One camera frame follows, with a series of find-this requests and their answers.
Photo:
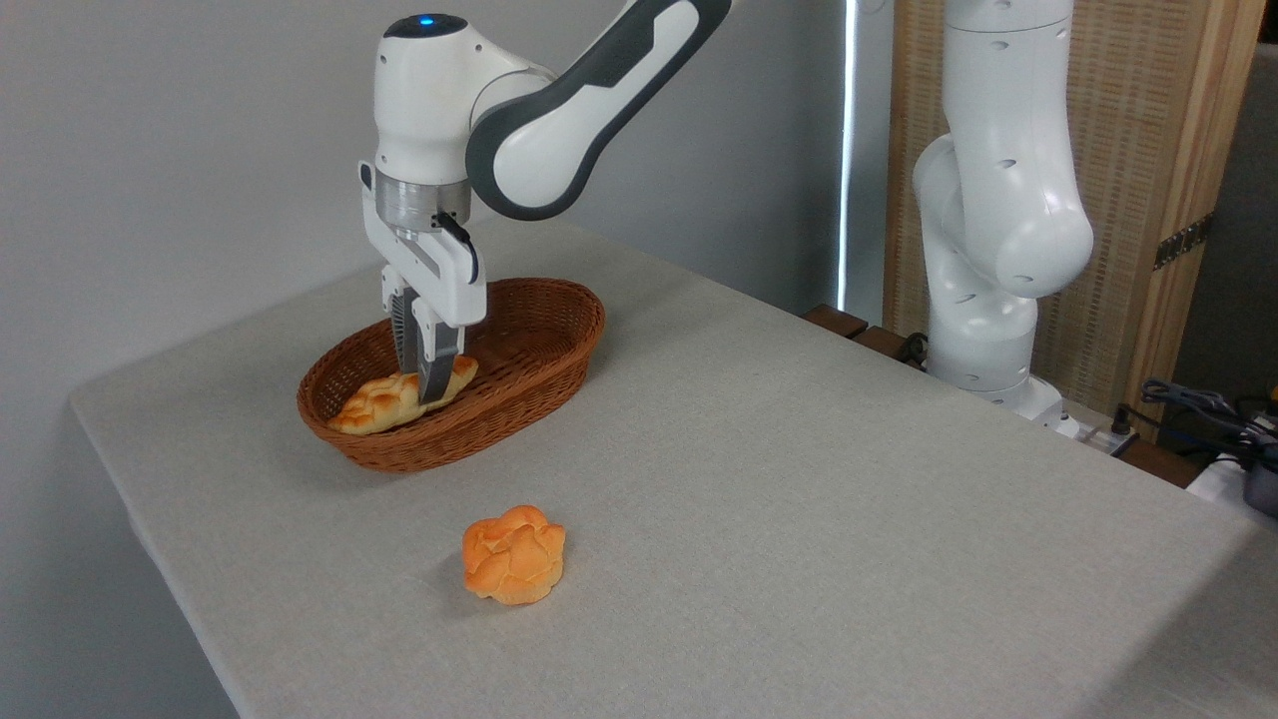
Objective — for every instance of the round orange bread bun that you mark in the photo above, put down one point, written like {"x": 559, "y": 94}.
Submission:
{"x": 514, "y": 554}

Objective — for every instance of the brown wicker basket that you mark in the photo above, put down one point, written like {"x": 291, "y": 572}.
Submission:
{"x": 519, "y": 359}

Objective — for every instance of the dark wooden bench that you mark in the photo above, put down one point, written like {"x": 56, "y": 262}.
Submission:
{"x": 849, "y": 325}

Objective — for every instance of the brass screen hinge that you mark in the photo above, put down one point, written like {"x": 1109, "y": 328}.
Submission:
{"x": 1183, "y": 242}

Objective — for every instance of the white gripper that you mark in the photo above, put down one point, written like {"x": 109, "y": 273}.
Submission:
{"x": 444, "y": 280}

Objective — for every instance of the long braided bread loaf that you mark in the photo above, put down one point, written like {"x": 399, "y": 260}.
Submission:
{"x": 371, "y": 404}

